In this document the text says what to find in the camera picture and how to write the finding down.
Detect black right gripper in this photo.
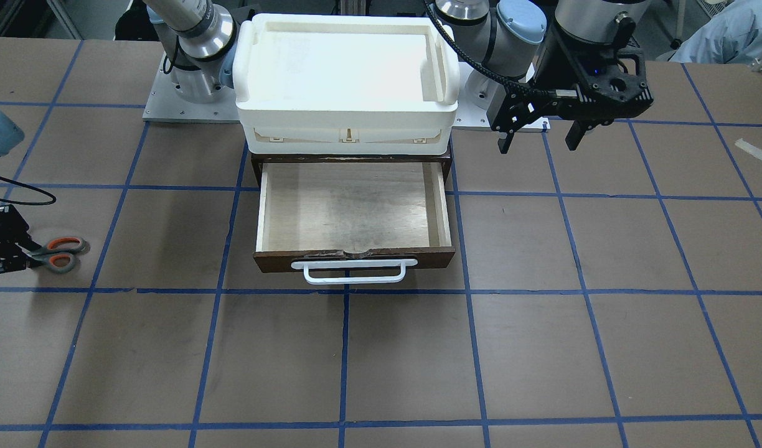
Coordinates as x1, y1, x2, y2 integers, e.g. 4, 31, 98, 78
0, 205, 33, 274

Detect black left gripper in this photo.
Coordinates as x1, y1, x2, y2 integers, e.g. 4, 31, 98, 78
492, 49, 654, 155

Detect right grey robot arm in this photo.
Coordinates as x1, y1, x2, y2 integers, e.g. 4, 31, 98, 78
0, 1, 239, 274

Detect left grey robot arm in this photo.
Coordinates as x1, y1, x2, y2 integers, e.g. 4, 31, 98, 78
425, 1, 654, 154

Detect white plastic tray box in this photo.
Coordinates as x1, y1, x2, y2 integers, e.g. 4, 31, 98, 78
233, 14, 460, 156

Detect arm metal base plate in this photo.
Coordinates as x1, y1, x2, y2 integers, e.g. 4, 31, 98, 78
143, 55, 240, 124
453, 62, 504, 131

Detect braided black gripper cable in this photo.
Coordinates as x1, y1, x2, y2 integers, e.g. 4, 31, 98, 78
423, 0, 559, 99

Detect wooden drawer with white handle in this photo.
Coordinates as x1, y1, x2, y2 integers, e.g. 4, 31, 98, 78
254, 162, 455, 284

